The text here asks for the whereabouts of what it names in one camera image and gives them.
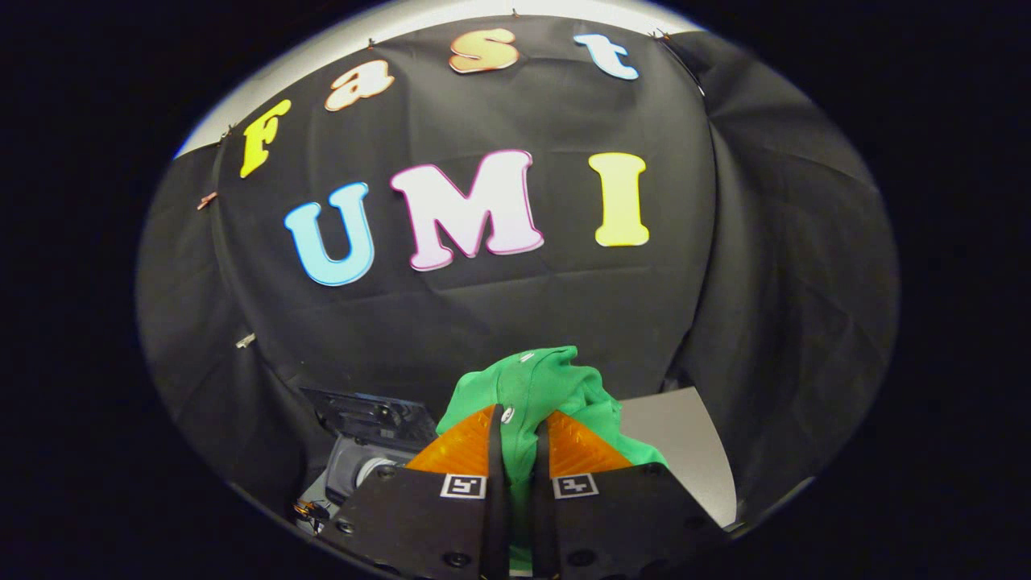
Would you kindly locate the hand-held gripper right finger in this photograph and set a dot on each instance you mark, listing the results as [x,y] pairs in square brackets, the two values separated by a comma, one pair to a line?
[620,524]

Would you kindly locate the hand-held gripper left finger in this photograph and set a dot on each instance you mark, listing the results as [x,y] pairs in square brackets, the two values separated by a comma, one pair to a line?
[419,524]

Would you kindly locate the grey washing machine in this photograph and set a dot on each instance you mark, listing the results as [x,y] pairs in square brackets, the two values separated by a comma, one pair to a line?
[354,467]

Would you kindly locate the dark washing machine lid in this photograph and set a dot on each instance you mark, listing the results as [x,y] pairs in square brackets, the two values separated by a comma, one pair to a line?
[370,415]

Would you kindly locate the green shirt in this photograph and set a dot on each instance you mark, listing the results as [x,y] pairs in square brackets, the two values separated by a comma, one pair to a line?
[548,387]

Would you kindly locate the grey cabinet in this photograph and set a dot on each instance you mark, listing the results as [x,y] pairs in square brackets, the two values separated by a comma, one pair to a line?
[685,451]

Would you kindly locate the black backdrop cloth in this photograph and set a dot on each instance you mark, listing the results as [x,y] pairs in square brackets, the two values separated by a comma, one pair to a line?
[564,306]

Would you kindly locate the white clip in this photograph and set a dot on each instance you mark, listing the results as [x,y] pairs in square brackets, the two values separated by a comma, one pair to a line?
[246,340]

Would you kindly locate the red clip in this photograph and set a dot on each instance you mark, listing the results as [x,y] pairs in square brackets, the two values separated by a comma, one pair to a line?
[207,200]

